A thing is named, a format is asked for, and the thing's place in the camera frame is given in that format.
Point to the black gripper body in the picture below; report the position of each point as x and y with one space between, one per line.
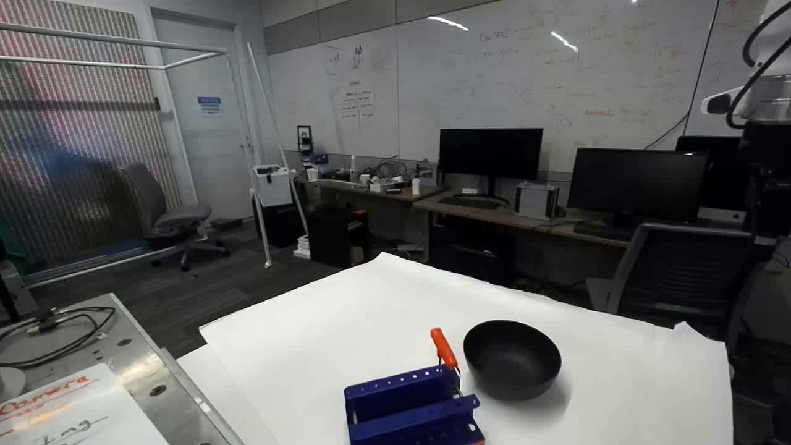
770 182

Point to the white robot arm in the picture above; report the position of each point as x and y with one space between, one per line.
762 97

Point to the black bowl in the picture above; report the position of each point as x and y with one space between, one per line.
510 363

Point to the mesh back office chair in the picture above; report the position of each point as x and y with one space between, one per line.
683 272

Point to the black computer monitor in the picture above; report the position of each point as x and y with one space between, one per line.
634 182
489 152

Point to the white box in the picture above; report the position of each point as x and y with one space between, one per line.
537 202

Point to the wooden office desk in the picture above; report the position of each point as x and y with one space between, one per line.
494 215

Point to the black keyboard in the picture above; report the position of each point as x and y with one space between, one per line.
473 202

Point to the blue tool rack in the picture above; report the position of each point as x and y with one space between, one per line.
404 406

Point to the black under desk cabinet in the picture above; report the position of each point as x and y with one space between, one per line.
336 236

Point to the white paper table cover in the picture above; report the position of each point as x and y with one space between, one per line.
328 348

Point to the white leaning pole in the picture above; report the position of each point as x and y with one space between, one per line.
259 188

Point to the white door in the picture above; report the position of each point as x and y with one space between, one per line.
210 157

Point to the blue door sign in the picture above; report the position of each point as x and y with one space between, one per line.
209 104

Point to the grey office chair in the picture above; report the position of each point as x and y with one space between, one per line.
157 211

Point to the metal table plate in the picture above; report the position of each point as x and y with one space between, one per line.
143 363

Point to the perforated partition panel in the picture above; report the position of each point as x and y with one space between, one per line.
74 165

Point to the printed paper sheet orange label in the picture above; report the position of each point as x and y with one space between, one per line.
74 411

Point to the black wall device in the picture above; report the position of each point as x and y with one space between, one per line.
305 140

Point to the metal frame rail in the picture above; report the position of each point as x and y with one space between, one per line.
106 41

